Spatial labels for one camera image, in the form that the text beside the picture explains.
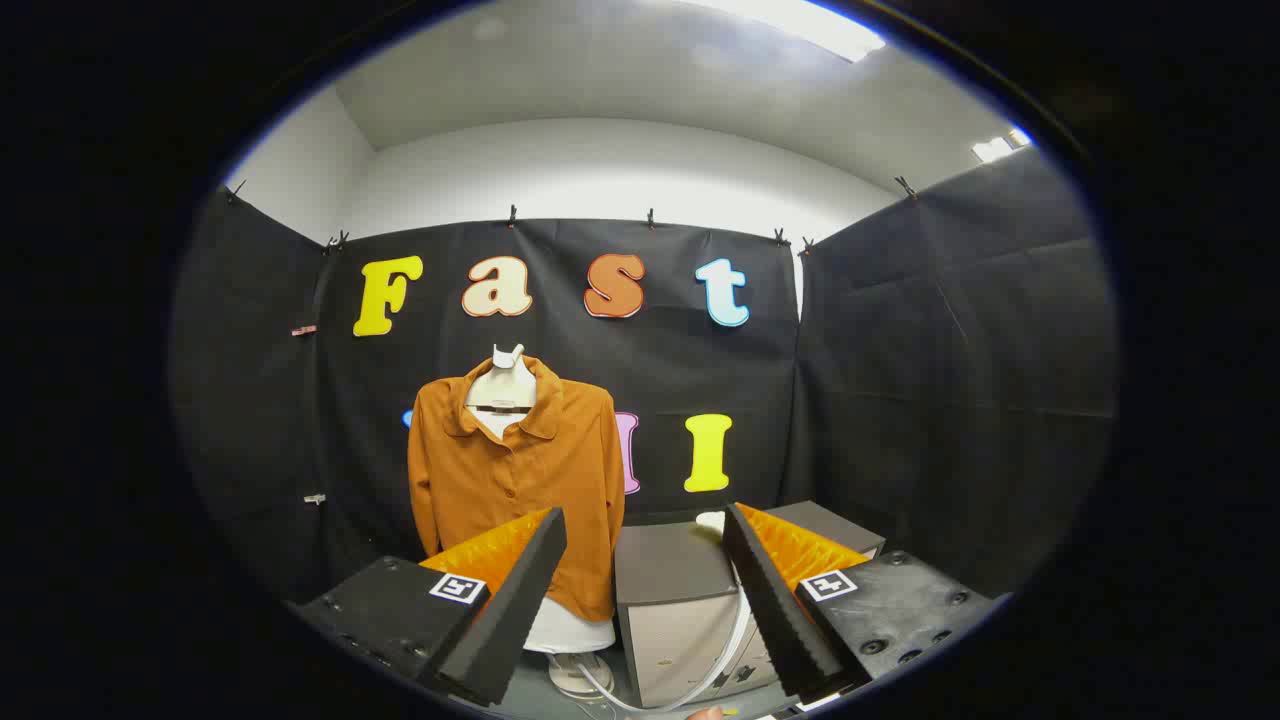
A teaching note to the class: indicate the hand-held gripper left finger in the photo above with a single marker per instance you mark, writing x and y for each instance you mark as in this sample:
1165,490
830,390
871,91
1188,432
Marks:
520,600

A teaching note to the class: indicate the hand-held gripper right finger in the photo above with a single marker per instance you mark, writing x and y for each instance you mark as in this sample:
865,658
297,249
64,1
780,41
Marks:
770,600

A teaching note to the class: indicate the white mannequin form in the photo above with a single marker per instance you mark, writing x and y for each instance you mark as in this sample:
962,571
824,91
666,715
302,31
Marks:
507,385

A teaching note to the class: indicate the small ceiling light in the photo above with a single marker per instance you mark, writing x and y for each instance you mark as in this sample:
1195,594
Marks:
995,148

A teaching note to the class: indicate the long ceiling light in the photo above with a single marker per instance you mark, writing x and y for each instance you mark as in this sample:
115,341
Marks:
800,22

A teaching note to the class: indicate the black backdrop cloth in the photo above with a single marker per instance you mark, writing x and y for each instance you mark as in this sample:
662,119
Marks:
950,380

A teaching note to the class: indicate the grey cabinet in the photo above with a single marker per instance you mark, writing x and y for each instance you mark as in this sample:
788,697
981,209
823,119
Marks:
665,570

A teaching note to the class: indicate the orange button-up shirt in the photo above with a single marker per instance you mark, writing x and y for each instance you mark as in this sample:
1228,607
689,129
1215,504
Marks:
520,480

